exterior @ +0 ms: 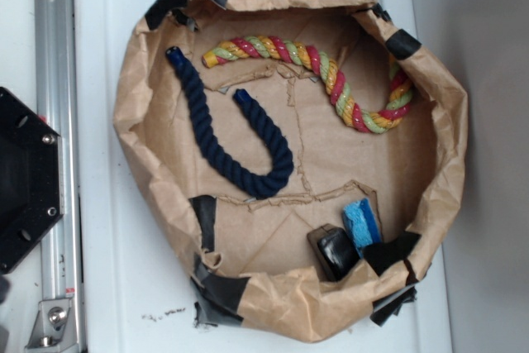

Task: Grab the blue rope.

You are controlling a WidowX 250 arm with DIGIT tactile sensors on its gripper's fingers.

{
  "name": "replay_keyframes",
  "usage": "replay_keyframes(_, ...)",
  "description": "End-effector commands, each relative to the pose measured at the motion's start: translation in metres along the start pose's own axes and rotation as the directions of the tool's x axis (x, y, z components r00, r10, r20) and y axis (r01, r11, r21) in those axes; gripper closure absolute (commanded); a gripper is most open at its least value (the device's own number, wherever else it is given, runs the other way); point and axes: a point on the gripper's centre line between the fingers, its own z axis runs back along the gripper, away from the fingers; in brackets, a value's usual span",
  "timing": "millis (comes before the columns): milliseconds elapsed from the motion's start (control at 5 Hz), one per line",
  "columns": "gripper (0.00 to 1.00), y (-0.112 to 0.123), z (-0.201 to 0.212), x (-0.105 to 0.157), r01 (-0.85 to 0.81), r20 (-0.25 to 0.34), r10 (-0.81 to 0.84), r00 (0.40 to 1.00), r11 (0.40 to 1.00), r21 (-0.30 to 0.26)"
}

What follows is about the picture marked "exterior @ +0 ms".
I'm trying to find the metal corner bracket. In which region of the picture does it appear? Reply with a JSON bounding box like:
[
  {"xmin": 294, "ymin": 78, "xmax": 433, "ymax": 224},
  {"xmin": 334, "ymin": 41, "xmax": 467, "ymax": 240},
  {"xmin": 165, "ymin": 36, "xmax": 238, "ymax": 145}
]
[{"xmin": 24, "ymin": 298, "xmax": 77, "ymax": 352}]

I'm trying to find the dark blue twisted rope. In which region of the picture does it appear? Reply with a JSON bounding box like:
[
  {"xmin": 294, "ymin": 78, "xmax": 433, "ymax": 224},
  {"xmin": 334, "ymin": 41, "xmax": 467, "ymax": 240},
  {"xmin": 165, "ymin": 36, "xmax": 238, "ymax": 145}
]
[{"xmin": 165, "ymin": 46, "xmax": 295, "ymax": 200}]

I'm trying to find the blue sponge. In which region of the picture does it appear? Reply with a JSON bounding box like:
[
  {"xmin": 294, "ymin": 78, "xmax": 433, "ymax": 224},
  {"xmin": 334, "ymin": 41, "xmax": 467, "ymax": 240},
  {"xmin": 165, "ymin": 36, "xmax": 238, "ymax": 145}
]
[{"xmin": 342, "ymin": 198, "xmax": 382, "ymax": 258}]

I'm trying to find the black taped block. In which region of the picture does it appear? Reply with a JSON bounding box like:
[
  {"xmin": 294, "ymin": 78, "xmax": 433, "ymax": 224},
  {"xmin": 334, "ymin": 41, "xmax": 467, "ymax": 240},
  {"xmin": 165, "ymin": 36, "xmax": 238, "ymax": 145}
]
[{"xmin": 307, "ymin": 224, "xmax": 360, "ymax": 282}]

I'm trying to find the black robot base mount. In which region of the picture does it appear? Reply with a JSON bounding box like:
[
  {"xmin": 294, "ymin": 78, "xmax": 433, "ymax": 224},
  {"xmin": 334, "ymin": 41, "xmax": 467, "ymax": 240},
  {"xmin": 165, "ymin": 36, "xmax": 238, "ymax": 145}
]
[{"xmin": 1, "ymin": 88, "xmax": 62, "ymax": 274}]

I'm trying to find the brown paper bag tray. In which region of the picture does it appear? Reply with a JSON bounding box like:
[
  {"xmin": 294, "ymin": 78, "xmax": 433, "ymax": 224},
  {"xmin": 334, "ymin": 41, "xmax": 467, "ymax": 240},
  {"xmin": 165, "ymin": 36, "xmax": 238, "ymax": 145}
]
[{"xmin": 113, "ymin": 0, "xmax": 468, "ymax": 342}]

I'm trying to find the aluminium extrusion rail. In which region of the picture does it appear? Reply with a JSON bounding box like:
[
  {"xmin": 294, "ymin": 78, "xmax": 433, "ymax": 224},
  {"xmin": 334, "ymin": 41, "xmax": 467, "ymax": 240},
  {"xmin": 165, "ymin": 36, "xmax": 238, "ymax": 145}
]
[{"xmin": 35, "ymin": 0, "xmax": 87, "ymax": 352}]

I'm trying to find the red yellow green rope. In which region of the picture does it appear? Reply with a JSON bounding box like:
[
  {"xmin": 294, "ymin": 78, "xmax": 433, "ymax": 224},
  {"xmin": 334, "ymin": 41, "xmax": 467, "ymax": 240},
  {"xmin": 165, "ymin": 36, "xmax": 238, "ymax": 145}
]
[{"xmin": 201, "ymin": 35, "xmax": 415, "ymax": 135}]

